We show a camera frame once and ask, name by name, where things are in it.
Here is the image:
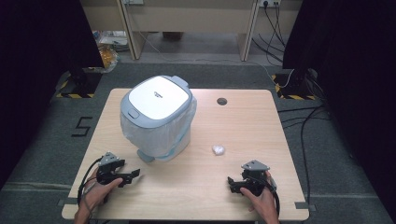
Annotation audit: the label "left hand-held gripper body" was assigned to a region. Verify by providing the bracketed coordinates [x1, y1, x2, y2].
[95, 151, 126, 188]

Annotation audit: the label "clear plastic trash bag liner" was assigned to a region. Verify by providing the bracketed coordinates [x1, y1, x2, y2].
[120, 96, 198, 161]

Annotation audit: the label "black curtain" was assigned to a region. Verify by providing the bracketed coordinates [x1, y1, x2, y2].
[0, 0, 105, 189]
[281, 0, 396, 216]

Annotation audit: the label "brown box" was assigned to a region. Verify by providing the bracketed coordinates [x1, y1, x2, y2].
[162, 31, 185, 41]

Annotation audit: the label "person's right hand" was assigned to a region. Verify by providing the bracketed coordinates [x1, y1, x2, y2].
[239, 170, 278, 220]

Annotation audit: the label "white paper ball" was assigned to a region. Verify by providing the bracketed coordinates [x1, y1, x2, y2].
[211, 144, 226, 157]

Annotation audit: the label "beige wooden desk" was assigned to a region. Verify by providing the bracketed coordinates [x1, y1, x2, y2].
[79, 0, 304, 63]

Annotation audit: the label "thin white floor cable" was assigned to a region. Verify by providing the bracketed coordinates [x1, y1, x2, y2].
[135, 29, 296, 90]

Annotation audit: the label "black floor cables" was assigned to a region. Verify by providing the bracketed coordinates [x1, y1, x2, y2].
[276, 104, 332, 200]

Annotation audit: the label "white wall power socket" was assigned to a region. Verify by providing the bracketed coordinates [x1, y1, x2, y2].
[258, 0, 282, 8]

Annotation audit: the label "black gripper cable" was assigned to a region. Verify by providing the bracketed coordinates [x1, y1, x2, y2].
[264, 174, 282, 218]
[76, 156, 105, 218]

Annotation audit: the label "clear plastic bags with clutter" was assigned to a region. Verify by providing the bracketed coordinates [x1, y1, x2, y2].
[92, 29, 130, 74]

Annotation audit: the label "black power cables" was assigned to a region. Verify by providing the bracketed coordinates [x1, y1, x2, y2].
[251, 2, 287, 63]

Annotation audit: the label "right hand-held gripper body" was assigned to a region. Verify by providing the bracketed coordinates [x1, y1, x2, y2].
[240, 160, 278, 198]

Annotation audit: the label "person's left hand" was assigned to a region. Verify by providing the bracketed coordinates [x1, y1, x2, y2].
[81, 176, 124, 217]

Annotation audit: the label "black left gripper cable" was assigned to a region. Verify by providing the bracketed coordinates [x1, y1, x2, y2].
[76, 156, 105, 218]

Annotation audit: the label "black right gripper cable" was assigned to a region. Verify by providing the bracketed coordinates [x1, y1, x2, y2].
[264, 174, 282, 218]

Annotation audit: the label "stand base with hazard tape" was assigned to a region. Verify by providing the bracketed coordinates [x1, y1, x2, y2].
[55, 66, 105, 100]
[270, 68, 319, 101]

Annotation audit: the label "white grey pedal trash can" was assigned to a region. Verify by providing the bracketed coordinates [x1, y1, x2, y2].
[120, 75, 198, 163]

